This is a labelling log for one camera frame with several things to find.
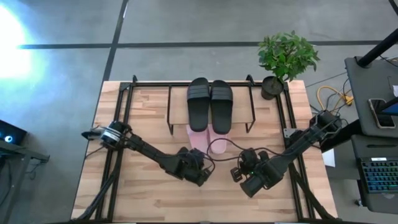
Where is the wooden shelf black metal frame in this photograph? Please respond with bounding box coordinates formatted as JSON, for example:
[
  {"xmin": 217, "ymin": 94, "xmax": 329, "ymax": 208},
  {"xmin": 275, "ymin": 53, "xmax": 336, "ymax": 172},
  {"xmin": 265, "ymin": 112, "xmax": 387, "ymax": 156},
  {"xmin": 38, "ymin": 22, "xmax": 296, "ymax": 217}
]
[{"xmin": 166, "ymin": 74, "xmax": 257, "ymax": 136}]

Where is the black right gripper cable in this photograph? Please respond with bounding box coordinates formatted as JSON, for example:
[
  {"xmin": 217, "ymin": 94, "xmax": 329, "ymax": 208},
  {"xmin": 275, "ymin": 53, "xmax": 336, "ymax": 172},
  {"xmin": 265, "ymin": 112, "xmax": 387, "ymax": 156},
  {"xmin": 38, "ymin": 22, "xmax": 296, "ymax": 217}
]
[{"xmin": 206, "ymin": 137, "xmax": 282, "ymax": 163}]

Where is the smartphone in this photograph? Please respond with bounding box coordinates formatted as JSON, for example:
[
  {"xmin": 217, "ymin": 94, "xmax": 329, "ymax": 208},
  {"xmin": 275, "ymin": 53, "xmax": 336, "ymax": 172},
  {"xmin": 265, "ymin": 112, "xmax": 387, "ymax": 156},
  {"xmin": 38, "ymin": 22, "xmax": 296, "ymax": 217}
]
[{"xmin": 368, "ymin": 98, "xmax": 397, "ymax": 129}]

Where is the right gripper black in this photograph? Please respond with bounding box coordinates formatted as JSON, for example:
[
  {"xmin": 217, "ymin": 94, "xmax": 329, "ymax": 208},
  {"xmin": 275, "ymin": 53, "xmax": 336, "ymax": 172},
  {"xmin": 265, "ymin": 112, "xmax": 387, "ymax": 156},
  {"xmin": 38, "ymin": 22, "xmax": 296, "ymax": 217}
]
[{"xmin": 229, "ymin": 148, "xmax": 272, "ymax": 184}]

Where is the backlit keyboard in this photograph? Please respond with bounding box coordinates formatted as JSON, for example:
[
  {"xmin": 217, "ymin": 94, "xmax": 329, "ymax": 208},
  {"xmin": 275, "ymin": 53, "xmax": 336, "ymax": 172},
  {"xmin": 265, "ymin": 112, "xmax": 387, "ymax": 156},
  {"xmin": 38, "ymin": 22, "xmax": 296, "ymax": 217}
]
[{"xmin": 357, "ymin": 156, "xmax": 398, "ymax": 194}]

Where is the grey keyboard stand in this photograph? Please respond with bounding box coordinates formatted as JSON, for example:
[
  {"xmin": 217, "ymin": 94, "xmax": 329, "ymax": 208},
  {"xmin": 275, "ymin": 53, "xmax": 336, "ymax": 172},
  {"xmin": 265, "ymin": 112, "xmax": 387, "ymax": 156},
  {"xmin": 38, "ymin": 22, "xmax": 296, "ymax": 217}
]
[{"xmin": 350, "ymin": 134, "xmax": 398, "ymax": 216}]

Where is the black pole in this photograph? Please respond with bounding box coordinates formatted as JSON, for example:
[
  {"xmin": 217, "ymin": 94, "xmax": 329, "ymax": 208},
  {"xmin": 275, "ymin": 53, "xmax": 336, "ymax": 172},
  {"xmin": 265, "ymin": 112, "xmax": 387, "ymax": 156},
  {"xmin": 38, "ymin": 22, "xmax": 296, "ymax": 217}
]
[{"xmin": 355, "ymin": 28, "xmax": 398, "ymax": 68}]

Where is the green leafy plant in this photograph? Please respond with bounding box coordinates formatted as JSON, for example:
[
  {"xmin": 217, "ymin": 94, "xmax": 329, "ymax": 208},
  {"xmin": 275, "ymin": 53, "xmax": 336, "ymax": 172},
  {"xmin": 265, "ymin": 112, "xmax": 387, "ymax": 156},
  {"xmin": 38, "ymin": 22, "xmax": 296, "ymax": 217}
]
[{"xmin": 257, "ymin": 30, "xmax": 321, "ymax": 83}]

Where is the black plant pot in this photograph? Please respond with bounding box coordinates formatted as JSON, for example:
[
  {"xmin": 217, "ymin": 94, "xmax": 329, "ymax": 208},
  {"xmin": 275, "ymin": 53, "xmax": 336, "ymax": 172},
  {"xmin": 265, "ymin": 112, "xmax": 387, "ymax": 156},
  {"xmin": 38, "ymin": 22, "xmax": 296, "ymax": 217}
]
[{"xmin": 261, "ymin": 75, "xmax": 285, "ymax": 101}]

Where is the pink rubber slide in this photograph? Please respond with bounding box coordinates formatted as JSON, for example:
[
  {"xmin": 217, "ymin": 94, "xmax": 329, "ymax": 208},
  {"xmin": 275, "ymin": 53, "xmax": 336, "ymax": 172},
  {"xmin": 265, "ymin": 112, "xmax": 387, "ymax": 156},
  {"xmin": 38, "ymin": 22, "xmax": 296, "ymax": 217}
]
[
  {"xmin": 185, "ymin": 124, "xmax": 210, "ymax": 154},
  {"xmin": 208, "ymin": 126, "xmax": 229, "ymax": 155}
]

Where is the black box blue light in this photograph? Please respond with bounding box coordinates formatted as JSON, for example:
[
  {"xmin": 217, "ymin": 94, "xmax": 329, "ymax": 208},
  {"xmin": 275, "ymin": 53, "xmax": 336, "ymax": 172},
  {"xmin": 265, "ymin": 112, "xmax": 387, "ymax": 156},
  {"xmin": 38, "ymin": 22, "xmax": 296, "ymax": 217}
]
[{"xmin": 0, "ymin": 119, "xmax": 28, "ymax": 146}]

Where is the black metal rig frame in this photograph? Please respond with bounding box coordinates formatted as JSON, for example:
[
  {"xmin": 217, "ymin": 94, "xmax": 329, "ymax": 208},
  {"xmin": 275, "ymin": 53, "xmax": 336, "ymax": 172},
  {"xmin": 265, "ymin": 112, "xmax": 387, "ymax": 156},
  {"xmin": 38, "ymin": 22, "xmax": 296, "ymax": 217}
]
[{"xmin": 70, "ymin": 74, "xmax": 343, "ymax": 224}]

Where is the white paper sheet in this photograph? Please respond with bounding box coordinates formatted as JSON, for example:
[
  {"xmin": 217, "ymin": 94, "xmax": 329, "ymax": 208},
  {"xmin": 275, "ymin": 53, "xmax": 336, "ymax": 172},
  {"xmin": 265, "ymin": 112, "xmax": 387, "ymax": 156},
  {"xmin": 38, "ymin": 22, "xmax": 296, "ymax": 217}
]
[{"xmin": 321, "ymin": 148, "xmax": 336, "ymax": 169}]

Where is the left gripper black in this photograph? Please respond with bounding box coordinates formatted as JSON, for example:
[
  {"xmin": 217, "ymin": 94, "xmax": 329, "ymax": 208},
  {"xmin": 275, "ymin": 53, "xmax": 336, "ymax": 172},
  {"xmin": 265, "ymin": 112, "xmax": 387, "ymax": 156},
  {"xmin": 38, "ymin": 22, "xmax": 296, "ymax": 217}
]
[{"xmin": 178, "ymin": 147, "xmax": 216, "ymax": 188}]

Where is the black rubber slide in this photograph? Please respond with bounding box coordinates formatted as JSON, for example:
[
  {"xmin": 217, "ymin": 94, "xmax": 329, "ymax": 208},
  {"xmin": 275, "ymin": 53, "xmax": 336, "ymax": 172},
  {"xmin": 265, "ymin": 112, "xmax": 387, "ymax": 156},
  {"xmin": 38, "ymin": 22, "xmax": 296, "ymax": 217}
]
[
  {"xmin": 210, "ymin": 79, "xmax": 234, "ymax": 136},
  {"xmin": 186, "ymin": 77, "xmax": 211, "ymax": 133}
]

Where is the yellow cable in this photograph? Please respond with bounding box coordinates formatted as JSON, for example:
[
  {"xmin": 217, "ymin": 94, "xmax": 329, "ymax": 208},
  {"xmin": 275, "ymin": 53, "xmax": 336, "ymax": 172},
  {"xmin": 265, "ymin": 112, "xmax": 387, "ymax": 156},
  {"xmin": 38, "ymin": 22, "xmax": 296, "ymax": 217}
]
[{"xmin": 316, "ymin": 85, "xmax": 354, "ymax": 111}]

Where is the grey side desk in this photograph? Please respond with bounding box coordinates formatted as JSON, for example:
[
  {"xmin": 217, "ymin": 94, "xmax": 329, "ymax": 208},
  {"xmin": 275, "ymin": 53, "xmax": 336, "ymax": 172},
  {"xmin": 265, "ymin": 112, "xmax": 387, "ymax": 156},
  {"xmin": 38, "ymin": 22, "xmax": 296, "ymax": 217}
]
[{"xmin": 344, "ymin": 55, "xmax": 398, "ymax": 138}]

